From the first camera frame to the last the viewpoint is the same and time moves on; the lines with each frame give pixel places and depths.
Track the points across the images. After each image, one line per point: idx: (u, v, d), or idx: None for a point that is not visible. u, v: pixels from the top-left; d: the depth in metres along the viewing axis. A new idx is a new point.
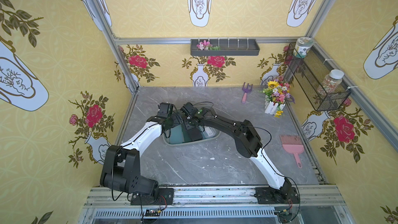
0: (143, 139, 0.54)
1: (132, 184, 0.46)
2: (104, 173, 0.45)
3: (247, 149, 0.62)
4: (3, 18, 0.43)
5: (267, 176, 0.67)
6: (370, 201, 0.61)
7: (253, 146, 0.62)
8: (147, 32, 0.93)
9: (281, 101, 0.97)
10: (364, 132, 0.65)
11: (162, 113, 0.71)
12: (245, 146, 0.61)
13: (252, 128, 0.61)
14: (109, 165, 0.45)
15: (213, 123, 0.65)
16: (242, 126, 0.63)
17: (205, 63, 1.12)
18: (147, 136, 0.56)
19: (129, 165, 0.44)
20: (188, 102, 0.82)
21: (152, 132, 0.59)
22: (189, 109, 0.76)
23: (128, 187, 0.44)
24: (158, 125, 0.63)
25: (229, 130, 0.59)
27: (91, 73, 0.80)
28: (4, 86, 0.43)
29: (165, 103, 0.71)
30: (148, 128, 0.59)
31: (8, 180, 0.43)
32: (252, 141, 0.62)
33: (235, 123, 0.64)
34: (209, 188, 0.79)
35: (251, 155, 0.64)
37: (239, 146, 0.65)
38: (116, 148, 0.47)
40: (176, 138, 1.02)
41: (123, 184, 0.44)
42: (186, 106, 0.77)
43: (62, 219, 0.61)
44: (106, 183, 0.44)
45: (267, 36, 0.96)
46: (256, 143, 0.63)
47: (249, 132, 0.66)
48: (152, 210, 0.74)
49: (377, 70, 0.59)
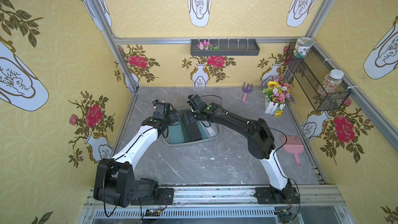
0: (137, 149, 0.50)
1: (127, 197, 0.45)
2: (97, 188, 0.43)
3: (261, 150, 0.56)
4: (3, 18, 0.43)
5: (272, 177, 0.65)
6: (369, 201, 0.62)
7: (267, 147, 0.58)
8: (147, 32, 0.93)
9: (281, 101, 0.97)
10: (364, 132, 0.65)
11: (159, 114, 0.67)
12: (259, 146, 0.56)
13: (267, 129, 0.58)
14: (101, 179, 0.43)
15: (225, 120, 0.68)
16: (256, 125, 0.59)
17: (205, 63, 1.12)
18: (142, 143, 0.53)
19: (123, 179, 0.42)
20: (196, 96, 0.76)
21: (146, 140, 0.56)
22: (197, 102, 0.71)
23: (123, 201, 0.43)
24: (154, 129, 0.59)
25: (243, 129, 0.61)
27: (91, 73, 0.80)
28: (4, 86, 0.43)
29: (161, 103, 0.66)
30: (142, 135, 0.55)
31: (8, 181, 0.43)
32: (266, 142, 0.58)
33: (249, 121, 0.59)
34: (209, 188, 0.79)
35: (264, 156, 0.60)
37: (252, 146, 0.59)
38: (108, 162, 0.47)
40: (176, 139, 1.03)
41: (117, 197, 0.42)
42: (193, 99, 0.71)
43: (62, 219, 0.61)
44: (100, 197, 0.43)
45: (267, 36, 0.96)
46: (270, 144, 0.59)
47: (264, 132, 0.61)
48: (152, 210, 0.74)
49: (377, 70, 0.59)
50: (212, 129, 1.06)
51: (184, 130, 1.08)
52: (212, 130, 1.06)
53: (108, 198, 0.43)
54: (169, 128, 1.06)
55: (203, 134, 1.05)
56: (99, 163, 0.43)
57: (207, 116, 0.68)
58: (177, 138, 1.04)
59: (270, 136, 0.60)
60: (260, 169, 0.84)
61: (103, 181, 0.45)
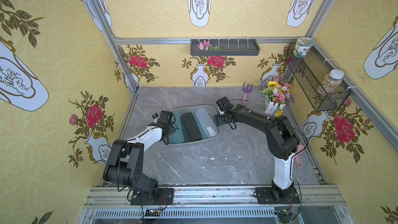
0: (146, 136, 0.57)
1: (134, 178, 0.47)
2: (109, 166, 0.46)
3: (281, 148, 0.53)
4: (3, 18, 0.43)
5: (278, 174, 0.64)
6: (369, 201, 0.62)
7: (288, 147, 0.54)
8: (147, 32, 0.93)
9: (281, 101, 0.97)
10: (364, 132, 0.65)
11: (162, 120, 0.75)
12: (278, 144, 0.53)
13: (291, 130, 0.55)
14: (114, 157, 0.47)
15: (244, 117, 0.70)
16: (277, 122, 0.57)
17: (205, 63, 1.12)
18: (150, 133, 0.61)
19: (134, 158, 0.46)
20: (224, 97, 0.82)
21: (154, 133, 0.63)
22: (224, 104, 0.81)
23: (131, 181, 0.46)
24: (160, 128, 0.67)
25: (263, 125, 0.60)
27: (91, 73, 0.80)
28: (4, 86, 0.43)
29: (165, 111, 0.76)
30: (151, 129, 0.64)
31: (8, 180, 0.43)
32: (288, 142, 0.54)
33: (269, 117, 0.59)
34: (209, 188, 0.79)
35: (284, 156, 0.54)
37: (272, 143, 0.56)
38: (121, 142, 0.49)
40: (177, 138, 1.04)
41: (126, 178, 0.45)
42: (221, 100, 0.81)
43: (62, 219, 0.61)
44: (109, 177, 0.45)
45: (267, 35, 0.96)
46: (293, 145, 0.54)
47: (286, 131, 0.59)
48: (152, 210, 0.74)
49: (377, 70, 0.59)
50: (212, 129, 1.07)
51: (185, 130, 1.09)
52: (212, 130, 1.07)
53: (117, 177, 0.45)
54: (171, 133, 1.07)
55: (203, 134, 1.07)
56: (113, 142, 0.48)
57: (232, 115, 0.76)
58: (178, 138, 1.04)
59: (295, 140, 0.55)
60: (260, 169, 0.84)
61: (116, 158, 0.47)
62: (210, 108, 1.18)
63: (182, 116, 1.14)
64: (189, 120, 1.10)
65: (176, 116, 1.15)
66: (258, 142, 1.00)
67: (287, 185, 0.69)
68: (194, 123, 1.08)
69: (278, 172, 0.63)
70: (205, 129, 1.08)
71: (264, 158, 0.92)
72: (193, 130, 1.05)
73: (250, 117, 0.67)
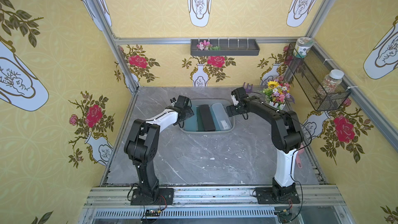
0: (164, 119, 0.62)
1: (150, 156, 0.54)
2: (128, 141, 0.52)
3: (283, 140, 0.55)
4: (4, 18, 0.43)
5: (279, 171, 0.66)
6: (369, 201, 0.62)
7: (290, 140, 0.56)
8: (147, 32, 0.93)
9: (281, 101, 0.97)
10: (364, 132, 0.65)
11: (179, 104, 0.79)
12: (281, 135, 0.56)
13: (297, 125, 0.57)
14: (133, 134, 0.52)
15: (258, 108, 0.72)
16: (285, 116, 0.59)
17: (205, 63, 1.12)
18: (167, 116, 0.65)
19: (151, 137, 0.51)
20: (241, 87, 0.86)
21: (170, 117, 0.68)
22: (240, 93, 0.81)
23: (147, 157, 0.52)
24: (175, 112, 0.71)
25: (269, 116, 0.65)
27: (91, 73, 0.80)
28: (4, 86, 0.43)
29: (182, 97, 0.80)
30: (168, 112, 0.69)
31: (8, 180, 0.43)
32: (292, 136, 0.56)
33: (279, 111, 0.61)
34: (209, 188, 0.79)
35: (284, 149, 0.57)
37: (275, 134, 0.59)
38: (141, 121, 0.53)
40: (192, 126, 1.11)
41: (143, 154, 0.51)
42: (238, 88, 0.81)
43: (62, 218, 0.62)
44: (129, 150, 0.52)
45: (266, 36, 0.96)
46: (295, 141, 0.56)
47: (292, 127, 0.61)
48: (152, 210, 0.74)
49: (377, 70, 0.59)
50: (225, 123, 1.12)
51: (199, 120, 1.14)
52: (225, 124, 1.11)
53: (137, 150, 0.51)
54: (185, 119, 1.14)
55: (217, 125, 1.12)
56: (134, 120, 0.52)
57: (245, 104, 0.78)
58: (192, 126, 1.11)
59: (298, 136, 0.56)
60: (260, 169, 0.84)
61: (135, 135, 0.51)
62: (225, 103, 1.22)
63: (198, 107, 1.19)
64: (205, 111, 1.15)
65: (194, 107, 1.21)
66: (258, 142, 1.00)
67: (287, 184, 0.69)
68: (209, 114, 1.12)
69: (279, 169, 0.65)
70: (219, 122, 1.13)
71: (264, 158, 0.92)
72: (208, 122, 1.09)
73: (259, 107, 0.71)
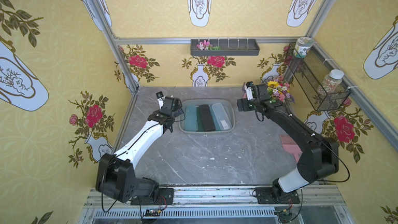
0: (140, 146, 0.50)
1: (127, 194, 0.45)
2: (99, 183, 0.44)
3: (315, 172, 0.46)
4: (3, 18, 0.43)
5: (287, 181, 0.62)
6: (369, 200, 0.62)
7: (323, 172, 0.46)
8: (147, 32, 0.93)
9: (281, 101, 0.97)
10: (364, 132, 0.65)
11: (166, 109, 0.65)
12: (314, 168, 0.46)
13: (335, 157, 0.46)
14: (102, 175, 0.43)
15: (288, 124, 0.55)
16: (322, 143, 0.48)
17: (205, 63, 1.12)
18: (145, 140, 0.52)
19: (122, 177, 0.42)
20: (263, 85, 0.68)
21: (151, 137, 0.55)
22: (260, 92, 0.70)
23: (123, 197, 0.43)
24: (158, 127, 0.57)
25: (302, 139, 0.49)
27: (91, 73, 0.80)
28: (4, 86, 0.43)
29: (170, 98, 0.64)
30: (147, 131, 0.54)
31: (8, 180, 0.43)
32: (327, 168, 0.47)
33: (314, 134, 0.49)
34: (209, 188, 0.79)
35: (314, 181, 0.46)
37: (305, 163, 0.47)
38: (109, 157, 0.44)
40: (191, 126, 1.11)
41: (117, 195, 0.43)
42: (258, 85, 0.70)
43: (62, 219, 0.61)
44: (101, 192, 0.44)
45: (266, 36, 0.96)
46: (329, 173, 0.47)
47: (327, 155, 0.48)
48: (152, 210, 0.74)
49: (378, 70, 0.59)
50: (225, 123, 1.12)
51: (199, 120, 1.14)
52: (225, 124, 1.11)
53: (108, 193, 0.44)
54: (185, 119, 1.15)
55: (217, 125, 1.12)
56: (101, 157, 0.43)
57: (266, 109, 0.63)
58: (192, 126, 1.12)
59: (333, 167, 0.47)
60: (260, 169, 0.84)
61: (103, 175, 0.43)
62: (225, 103, 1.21)
63: (199, 107, 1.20)
64: (205, 111, 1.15)
65: (194, 107, 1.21)
66: (258, 142, 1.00)
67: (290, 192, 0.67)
68: (209, 114, 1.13)
69: (287, 180, 0.61)
70: (219, 123, 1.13)
71: (264, 158, 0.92)
72: (208, 122, 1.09)
73: (289, 124, 0.54)
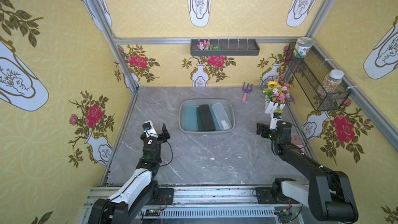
0: (132, 189, 0.52)
1: None
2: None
3: (323, 205, 0.42)
4: (3, 18, 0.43)
5: (294, 191, 0.57)
6: (370, 201, 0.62)
7: (336, 210, 0.42)
8: (147, 32, 0.93)
9: (281, 101, 0.97)
10: (364, 132, 0.65)
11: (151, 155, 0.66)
12: (321, 196, 0.43)
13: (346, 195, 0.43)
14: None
15: (296, 159, 0.58)
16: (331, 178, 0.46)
17: (205, 63, 1.12)
18: (136, 184, 0.54)
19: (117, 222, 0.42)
20: (289, 128, 0.68)
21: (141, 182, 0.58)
22: (284, 133, 0.71)
23: None
24: (147, 172, 0.61)
25: (309, 169, 0.49)
27: (91, 73, 0.80)
28: (4, 86, 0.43)
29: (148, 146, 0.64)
30: (138, 177, 0.57)
31: (8, 180, 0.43)
32: (340, 206, 0.42)
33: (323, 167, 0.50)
34: (209, 188, 0.79)
35: (324, 219, 0.42)
37: (314, 195, 0.43)
38: (103, 202, 0.45)
40: (191, 126, 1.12)
41: None
42: (285, 127, 0.70)
43: (62, 219, 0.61)
44: None
45: (266, 35, 0.96)
46: (344, 216, 0.41)
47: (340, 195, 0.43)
48: (151, 210, 0.74)
49: (377, 70, 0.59)
50: (225, 123, 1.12)
51: (199, 121, 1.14)
52: (225, 124, 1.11)
53: None
54: (185, 118, 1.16)
55: (217, 125, 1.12)
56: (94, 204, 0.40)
57: (281, 152, 0.67)
58: (192, 126, 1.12)
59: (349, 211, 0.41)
60: (260, 169, 0.84)
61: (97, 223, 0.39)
62: (225, 103, 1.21)
63: (199, 107, 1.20)
64: (205, 112, 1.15)
65: (194, 108, 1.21)
66: (258, 142, 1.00)
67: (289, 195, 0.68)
68: (209, 114, 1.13)
69: (292, 188, 0.59)
70: (219, 123, 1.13)
71: (264, 158, 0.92)
72: (208, 122, 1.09)
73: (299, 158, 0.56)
